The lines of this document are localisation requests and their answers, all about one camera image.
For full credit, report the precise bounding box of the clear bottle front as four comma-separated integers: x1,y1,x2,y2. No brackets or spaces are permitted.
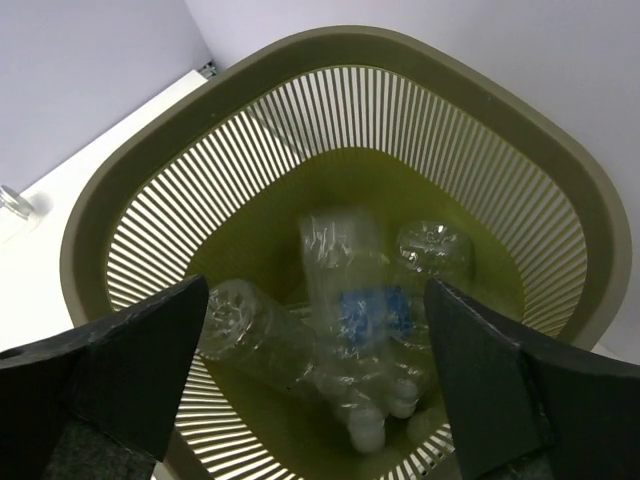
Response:
299,209,387,454

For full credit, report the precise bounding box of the blue label Pocari bottle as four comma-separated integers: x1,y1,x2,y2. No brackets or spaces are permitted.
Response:
338,286,429,419

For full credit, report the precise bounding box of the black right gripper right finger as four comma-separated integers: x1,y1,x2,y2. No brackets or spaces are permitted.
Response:
423,280,639,479

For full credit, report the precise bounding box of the clear crushed plastic bottle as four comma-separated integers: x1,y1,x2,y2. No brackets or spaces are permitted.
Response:
394,220,474,283

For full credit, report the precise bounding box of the olive green mesh bin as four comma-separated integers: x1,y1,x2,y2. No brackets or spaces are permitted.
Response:
59,24,631,480

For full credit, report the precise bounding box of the clear jar metal lid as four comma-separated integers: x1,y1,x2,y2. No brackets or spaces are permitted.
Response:
1,185,40,244

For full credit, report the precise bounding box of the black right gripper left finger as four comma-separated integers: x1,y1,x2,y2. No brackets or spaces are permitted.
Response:
1,276,209,479

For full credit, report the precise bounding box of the clear bottle white blue cap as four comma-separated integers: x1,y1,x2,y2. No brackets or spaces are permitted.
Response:
197,279,349,399

